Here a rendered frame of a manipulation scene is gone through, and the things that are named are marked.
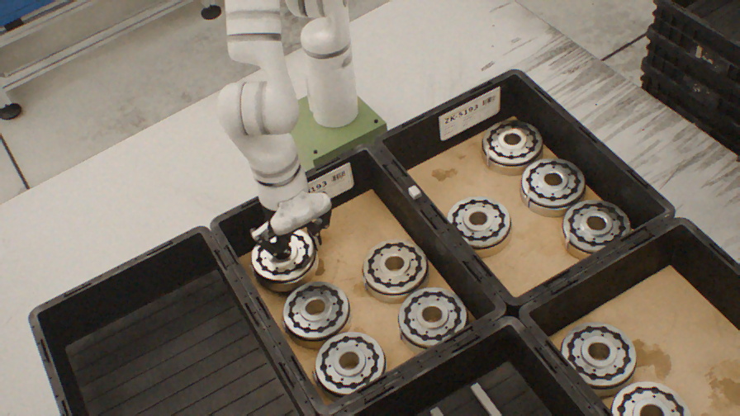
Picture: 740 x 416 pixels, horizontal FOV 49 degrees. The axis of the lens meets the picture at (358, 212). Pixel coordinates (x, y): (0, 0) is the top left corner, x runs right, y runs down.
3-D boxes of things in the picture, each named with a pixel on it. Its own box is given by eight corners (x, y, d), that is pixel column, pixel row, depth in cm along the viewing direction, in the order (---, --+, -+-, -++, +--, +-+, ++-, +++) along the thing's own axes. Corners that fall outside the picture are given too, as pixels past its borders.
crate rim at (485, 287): (209, 230, 132) (205, 221, 130) (370, 149, 138) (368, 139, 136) (324, 428, 108) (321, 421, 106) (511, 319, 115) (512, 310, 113)
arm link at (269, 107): (292, 135, 104) (287, 23, 102) (225, 137, 105) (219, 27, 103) (305, 132, 111) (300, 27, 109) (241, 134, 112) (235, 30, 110)
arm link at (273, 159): (235, 187, 115) (297, 186, 114) (206, 109, 103) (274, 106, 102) (244, 150, 120) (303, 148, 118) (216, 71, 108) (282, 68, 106)
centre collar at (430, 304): (410, 310, 123) (410, 308, 122) (438, 296, 124) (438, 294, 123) (425, 335, 120) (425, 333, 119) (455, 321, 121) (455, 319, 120)
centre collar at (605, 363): (573, 347, 116) (573, 344, 115) (603, 332, 117) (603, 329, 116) (593, 374, 113) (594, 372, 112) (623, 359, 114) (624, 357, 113)
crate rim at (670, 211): (370, 148, 138) (368, 139, 136) (516, 75, 145) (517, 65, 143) (512, 319, 115) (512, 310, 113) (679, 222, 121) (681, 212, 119)
